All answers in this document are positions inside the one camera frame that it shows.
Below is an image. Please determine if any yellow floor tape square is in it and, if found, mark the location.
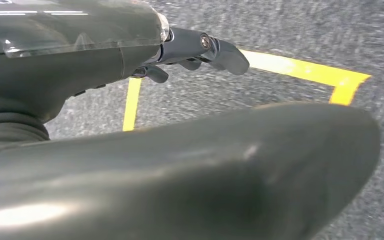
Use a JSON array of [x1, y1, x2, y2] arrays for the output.
[[239, 48, 373, 107], [121, 77, 144, 132]]

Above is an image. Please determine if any ribbed grey left arm sleeve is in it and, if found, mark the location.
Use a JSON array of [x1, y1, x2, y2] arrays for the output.
[[0, 111, 50, 162]]

